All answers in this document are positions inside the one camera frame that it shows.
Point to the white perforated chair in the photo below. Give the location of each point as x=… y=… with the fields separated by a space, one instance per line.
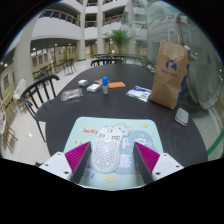
x=19 y=89
x=2 y=123

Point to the light teal cartoon mouse pad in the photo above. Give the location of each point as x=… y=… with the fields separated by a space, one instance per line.
x=133 y=130

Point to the green potted palm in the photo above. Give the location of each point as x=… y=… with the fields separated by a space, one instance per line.
x=119 y=37

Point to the brown flat card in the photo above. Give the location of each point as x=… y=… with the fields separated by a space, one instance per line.
x=98 y=81

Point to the brown paper bag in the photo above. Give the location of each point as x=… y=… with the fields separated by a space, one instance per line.
x=170 y=80

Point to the white and blue plastic packet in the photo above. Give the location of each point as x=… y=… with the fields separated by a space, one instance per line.
x=139 y=93

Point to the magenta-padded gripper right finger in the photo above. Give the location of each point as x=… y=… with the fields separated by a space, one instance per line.
x=163 y=165

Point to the clear plastic packet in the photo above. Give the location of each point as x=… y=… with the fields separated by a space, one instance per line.
x=71 y=95

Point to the grey smartphone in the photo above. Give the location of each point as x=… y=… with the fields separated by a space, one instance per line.
x=182 y=116

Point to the white rectangular box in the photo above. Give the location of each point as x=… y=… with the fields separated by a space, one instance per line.
x=93 y=87

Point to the black wooden chair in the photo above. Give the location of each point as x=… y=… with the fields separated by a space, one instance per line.
x=103 y=61
x=41 y=111

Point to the large round metal fan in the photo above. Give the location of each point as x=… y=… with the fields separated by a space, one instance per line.
x=206 y=66

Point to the small white box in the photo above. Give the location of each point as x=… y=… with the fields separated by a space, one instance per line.
x=83 y=82

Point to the white honeycomb computer mouse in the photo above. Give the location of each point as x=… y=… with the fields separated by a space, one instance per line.
x=106 y=153

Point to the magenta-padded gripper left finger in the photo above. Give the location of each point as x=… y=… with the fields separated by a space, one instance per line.
x=60 y=165

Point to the group of dark chairs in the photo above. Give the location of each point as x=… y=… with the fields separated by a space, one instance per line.
x=45 y=70

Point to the orange card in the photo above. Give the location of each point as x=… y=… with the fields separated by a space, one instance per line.
x=116 y=85

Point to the small blue-capped bottle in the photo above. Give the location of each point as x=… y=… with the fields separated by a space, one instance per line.
x=105 y=88

